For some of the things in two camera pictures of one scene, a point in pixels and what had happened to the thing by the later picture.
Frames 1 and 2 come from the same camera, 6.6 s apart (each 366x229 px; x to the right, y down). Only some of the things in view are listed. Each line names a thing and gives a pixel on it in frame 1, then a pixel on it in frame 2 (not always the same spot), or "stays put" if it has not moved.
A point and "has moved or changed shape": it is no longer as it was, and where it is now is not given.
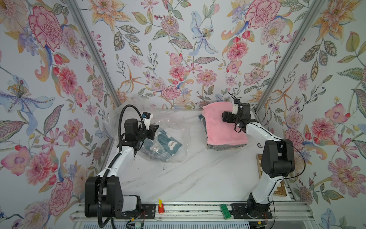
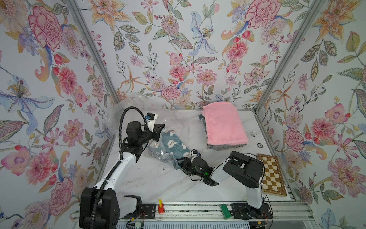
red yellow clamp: x=161 y=207 stays put
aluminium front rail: x=206 y=212 stays put
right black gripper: x=225 y=116 -> x=187 y=160
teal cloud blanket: x=163 y=148 has moved or changed shape
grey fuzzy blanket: x=215 y=147 stays put
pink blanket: x=219 y=132 stays put
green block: x=225 y=211 stays put
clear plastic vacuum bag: x=171 y=142 has moved or changed shape
